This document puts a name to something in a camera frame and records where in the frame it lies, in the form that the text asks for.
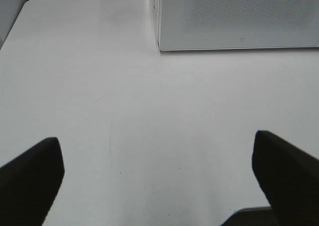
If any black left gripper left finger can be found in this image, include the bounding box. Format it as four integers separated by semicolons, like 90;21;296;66
0;137;65;226

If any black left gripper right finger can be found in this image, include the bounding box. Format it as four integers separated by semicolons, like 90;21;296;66
252;130;319;226

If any white microwave door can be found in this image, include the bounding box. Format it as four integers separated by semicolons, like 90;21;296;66
158;0;319;51

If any white microwave oven body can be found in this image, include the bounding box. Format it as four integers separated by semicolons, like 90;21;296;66
149;0;319;51

